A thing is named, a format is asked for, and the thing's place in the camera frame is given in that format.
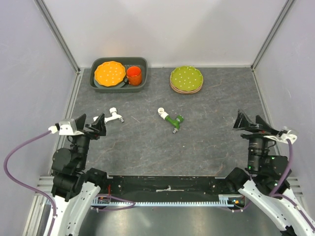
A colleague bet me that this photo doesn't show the green plastic water faucet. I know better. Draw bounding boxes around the green plastic water faucet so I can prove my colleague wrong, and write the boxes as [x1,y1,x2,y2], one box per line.
[165,115,184,134]

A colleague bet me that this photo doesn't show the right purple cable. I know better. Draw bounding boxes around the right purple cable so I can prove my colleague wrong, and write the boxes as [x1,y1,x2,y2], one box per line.
[269,139,315,227]

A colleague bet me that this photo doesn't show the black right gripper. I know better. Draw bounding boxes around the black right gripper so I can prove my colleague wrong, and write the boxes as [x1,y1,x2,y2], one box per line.
[231,108,279,171]

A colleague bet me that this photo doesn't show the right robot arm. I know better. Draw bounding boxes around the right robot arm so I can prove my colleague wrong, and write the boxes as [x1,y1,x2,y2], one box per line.
[225,109,315,236]

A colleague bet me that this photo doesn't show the orange mug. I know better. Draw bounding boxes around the orange mug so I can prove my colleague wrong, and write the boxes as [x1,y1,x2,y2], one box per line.
[124,66,142,86]

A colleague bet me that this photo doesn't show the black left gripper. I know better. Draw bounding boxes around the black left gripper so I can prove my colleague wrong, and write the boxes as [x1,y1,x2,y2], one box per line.
[71,113,107,169]

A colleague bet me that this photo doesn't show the white pvc pipe assembly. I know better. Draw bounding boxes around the white pvc pipe assembly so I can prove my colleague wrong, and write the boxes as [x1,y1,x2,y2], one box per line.
[103,107,124,124]

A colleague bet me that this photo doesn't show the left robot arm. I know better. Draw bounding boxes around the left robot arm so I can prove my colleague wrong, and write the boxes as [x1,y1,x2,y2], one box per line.
[47,114,108,236]

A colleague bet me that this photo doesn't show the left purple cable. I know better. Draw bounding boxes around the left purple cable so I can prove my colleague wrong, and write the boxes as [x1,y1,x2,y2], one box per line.
[3,130,59,236]

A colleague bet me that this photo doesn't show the grey slotted cable duct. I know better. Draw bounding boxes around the grey slotted cable duct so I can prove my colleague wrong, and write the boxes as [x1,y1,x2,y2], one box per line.
[91,195,245,208]

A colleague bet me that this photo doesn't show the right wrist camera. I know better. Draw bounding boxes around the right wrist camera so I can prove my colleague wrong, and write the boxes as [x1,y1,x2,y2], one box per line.
[263,126,297,144]

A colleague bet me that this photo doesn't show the green dotted plate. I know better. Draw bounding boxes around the green dotted plate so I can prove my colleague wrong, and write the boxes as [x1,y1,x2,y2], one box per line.
[170,66,203,92]

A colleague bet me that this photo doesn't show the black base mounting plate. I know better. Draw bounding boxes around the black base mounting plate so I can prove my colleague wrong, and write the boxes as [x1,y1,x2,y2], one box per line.
[95,174,250,203]

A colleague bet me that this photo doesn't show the tan bottom plate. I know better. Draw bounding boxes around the tan bottom plate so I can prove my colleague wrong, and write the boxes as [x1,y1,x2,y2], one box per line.
[170,84,202,94]

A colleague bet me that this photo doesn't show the orange dotted plate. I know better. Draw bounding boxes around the orange dotted plate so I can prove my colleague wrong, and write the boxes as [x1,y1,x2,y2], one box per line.
[94,61,126,87]

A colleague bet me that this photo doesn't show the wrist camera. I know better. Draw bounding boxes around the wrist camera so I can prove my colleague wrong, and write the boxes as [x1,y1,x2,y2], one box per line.
[263,126,297,144]
[48,118,84,136]

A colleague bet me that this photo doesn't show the grey plastic dish tub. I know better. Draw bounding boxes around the grey plastic dish tub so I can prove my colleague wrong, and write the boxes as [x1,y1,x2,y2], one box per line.
[89,57,148,93]

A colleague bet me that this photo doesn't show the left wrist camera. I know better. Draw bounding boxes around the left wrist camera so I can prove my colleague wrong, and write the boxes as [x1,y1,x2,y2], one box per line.
[48,118,84,136]

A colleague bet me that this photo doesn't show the pink plate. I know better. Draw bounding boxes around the pink plate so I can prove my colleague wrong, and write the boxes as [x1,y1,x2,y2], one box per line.
[170,81,203,94]

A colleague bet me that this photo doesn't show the teal plate under orange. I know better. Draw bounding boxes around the teal plate under orange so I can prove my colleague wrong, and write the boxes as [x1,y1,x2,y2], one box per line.
[93,78,128,89]

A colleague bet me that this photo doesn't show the purple cable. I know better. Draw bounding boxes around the purple cable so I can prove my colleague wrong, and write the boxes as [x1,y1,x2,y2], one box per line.
[269,139,315,227]
[3,130,59,236]

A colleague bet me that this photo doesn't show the white pvc elbow fitting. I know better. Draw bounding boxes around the white pvc elbow fitting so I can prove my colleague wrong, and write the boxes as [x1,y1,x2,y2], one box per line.
[157,108,169,120]

